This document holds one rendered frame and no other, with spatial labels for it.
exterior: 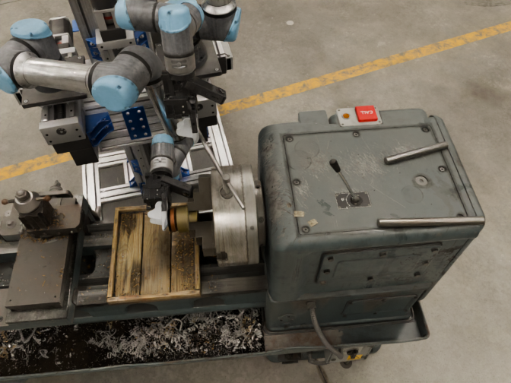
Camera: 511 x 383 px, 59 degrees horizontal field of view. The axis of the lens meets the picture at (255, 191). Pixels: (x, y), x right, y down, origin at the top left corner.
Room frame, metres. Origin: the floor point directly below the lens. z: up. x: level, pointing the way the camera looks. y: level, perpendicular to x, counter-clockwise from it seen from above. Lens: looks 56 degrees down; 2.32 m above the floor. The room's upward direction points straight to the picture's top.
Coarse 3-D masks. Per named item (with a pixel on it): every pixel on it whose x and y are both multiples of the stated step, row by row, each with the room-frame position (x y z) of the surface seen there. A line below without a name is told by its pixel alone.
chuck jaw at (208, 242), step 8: (192, 224) 0.70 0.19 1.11; (200, 224) 0.70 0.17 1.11; (208, 224) 0.70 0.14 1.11; (192, 232) 0.67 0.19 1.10; (200, 232) 0.67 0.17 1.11; (208, 232) 0.67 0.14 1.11; (200, 240) 0.65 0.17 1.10; (208, 240) 0.64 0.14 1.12; (208, 248) 0.61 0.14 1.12; (224, 256) 0.59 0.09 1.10
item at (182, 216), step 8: (176, 208) 0.75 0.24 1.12; (184, 208) 0.75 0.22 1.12; (168, 216) 0.72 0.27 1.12; (176, 216) 0.72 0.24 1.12; (184, 216) 0.72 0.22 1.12; (192, 216) 0.72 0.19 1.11; (168, 224) 0.70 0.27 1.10; (176, 224) 0.70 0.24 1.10; (184, 224) 0.70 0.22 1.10; (184, 232) 0.69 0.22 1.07
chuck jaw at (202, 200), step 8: (200, 176) 0.81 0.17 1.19; (208, 176) 0.81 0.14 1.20; (200, 184) 0.79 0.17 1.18; (208, 184) 0.80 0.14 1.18; (200, 192) 0.78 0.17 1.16; (208, 192) 0.78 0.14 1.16; (192, 200) 0.77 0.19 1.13; (200, 200) 0.76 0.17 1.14; (208, 200) 0.76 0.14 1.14; (192, 208) 0.74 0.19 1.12; (200, 208) 0.74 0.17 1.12; (208, 208) 0.75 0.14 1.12
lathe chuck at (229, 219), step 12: (228, 168) 0.83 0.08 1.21; (216, 180) 0.77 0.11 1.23; (240, 180) 0.77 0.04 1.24; (216, 192) 0.73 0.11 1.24; (240, 192) 0.73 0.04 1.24; (216, 204) 0.69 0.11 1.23; (228, 204) 0.69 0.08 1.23; (216, 216) 0.66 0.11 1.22; (228, 216) 0.66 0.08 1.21; (240, 216) 0.66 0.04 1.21; (216, 228) 0.63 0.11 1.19; (228, 228) 0.63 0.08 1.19; (240, 228) 0.64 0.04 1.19; (216, 240) 0.61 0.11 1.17; (228, 240) 0.61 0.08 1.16; (240, 240) 0.61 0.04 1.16; (216, 252) 0.59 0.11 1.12; (228, 252) 0.59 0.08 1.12; (240, 252) 0.59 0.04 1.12; (228, 264) 0.59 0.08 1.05; (240, 264) 0.60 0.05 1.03
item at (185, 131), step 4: (184, 120) 0.84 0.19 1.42; (188, 120) 0.84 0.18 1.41; (196, 120) 0.84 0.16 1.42; (184, 124) 0.83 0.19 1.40; (188, 124) 0.83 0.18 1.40; (180, 128) 0.83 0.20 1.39; (184, 128) 0.83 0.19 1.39; (188, 128) 0.83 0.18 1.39; (176, 132) 0.82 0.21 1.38; (180, 132) 0.83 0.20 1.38; (184, 132) 0.83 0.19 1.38; (188, 132) 0.83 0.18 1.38; (184, 136) 0.82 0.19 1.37; (188, 136) 0.82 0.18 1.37; (192, 136) 0.82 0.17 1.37; (196, 136) 0.82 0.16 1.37; (196, 140) 0.82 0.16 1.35
